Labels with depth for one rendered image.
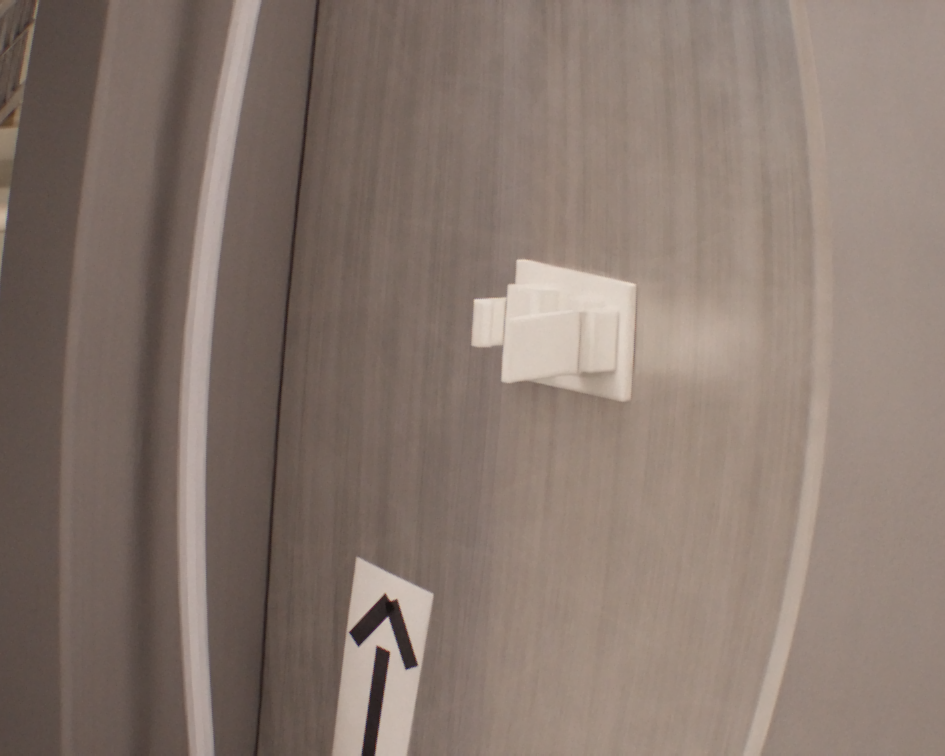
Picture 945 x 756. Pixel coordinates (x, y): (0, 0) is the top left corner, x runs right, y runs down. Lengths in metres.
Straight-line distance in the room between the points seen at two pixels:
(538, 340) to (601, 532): 0.03
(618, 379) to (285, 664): 0.09
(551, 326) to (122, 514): 0.08
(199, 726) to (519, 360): 0.09
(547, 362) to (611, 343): 0.01
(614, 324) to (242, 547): 0.08
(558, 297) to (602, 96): 0.03
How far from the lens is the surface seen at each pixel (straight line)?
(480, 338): 1.03
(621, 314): 1.02
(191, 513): 1.05
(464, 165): 1.05
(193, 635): 1.05
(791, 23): 0.99
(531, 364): 1.01
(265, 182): 1.07
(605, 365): 1.02
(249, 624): 1.08
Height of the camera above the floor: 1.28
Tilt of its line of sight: 8 degrees down
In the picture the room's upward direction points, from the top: 3 degrees clockwise
